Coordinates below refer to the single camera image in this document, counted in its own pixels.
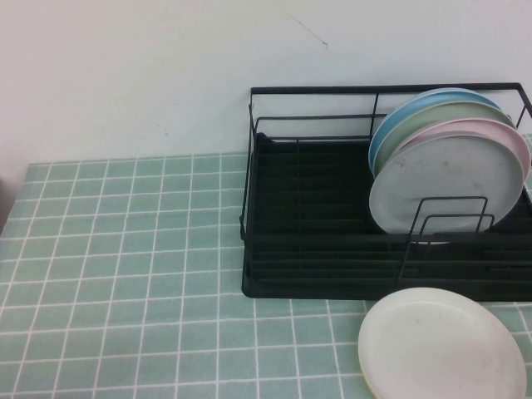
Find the grey round plate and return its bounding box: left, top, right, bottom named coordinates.
left=368, top=131, right=525, bottom=246

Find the blue round plate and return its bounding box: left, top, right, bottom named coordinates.
left=367, top=87, right=495, bottom=171

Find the green round plate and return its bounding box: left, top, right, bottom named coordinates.
left=372, top=101, right=517, bottom=176

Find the white round plate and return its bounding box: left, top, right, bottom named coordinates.
left=357, top=287, right=527, bottom=399

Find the pink round plate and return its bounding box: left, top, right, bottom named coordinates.
left=399, top=117, right=532, bottom=180

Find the black plastic drain tray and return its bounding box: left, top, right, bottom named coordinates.
left=241, top=131, right=532, bottom=303

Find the green checked tablecloth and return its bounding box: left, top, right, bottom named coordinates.
left=0, top=131, right=532, bottom=399

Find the black wire dish rack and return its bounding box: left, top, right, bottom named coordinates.
left=239, top=81, right=532, bottom=288

